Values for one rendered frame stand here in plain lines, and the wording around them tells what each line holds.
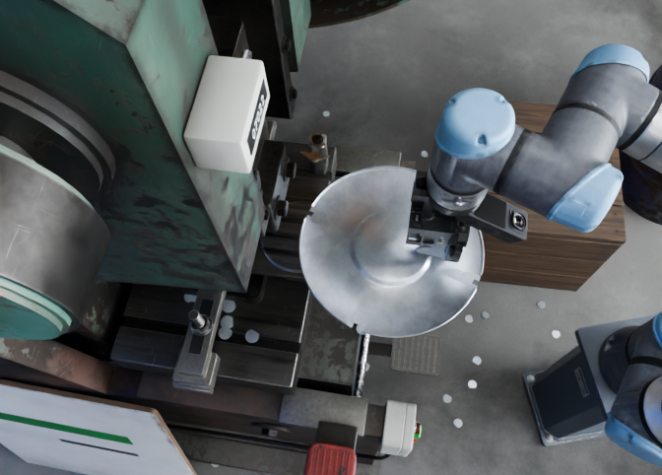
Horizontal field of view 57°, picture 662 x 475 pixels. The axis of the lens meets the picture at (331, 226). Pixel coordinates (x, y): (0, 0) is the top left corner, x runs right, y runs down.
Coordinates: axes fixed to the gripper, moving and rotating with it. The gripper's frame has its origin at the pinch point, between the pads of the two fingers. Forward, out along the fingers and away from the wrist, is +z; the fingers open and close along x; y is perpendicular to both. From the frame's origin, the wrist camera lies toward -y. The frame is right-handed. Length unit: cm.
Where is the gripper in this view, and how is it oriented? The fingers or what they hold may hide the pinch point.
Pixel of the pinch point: (449, 251)
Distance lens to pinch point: 94.7
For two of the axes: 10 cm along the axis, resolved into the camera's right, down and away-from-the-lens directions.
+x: -1.6, 8.9, -4.2
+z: 0.4, 4.3, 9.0
